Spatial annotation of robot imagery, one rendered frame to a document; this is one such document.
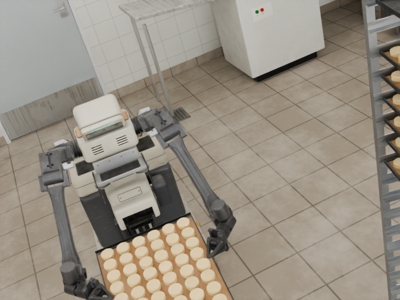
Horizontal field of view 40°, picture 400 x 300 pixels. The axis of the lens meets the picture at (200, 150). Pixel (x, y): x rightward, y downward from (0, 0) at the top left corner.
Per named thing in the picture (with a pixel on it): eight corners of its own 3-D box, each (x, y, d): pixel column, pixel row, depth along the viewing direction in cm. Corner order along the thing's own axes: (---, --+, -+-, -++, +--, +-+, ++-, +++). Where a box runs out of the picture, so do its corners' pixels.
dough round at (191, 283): (195, 277, 193) (194, 273, 192) (202, 286, 189) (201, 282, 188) (183, 284, 192) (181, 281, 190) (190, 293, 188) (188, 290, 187)
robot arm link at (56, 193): (67, 169, 214) (39, 175, 213) (65, 168, 209) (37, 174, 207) (90, 277, 211) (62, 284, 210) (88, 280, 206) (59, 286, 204)
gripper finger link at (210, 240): (219, 268, 199) (228, 249, 206) (215, 255, 195) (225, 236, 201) (202, 265, 202) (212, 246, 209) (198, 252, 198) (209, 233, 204)
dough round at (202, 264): (206, 259, 198) (205, 255, 197) (213, 268, 194) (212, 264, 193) (194, 265, 197) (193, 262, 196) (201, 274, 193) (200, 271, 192)
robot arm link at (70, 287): (73, 286, 207) (63, 296, 202) (69, 272, 203) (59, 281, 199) (87, 290, 203) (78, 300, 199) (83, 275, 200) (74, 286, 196)
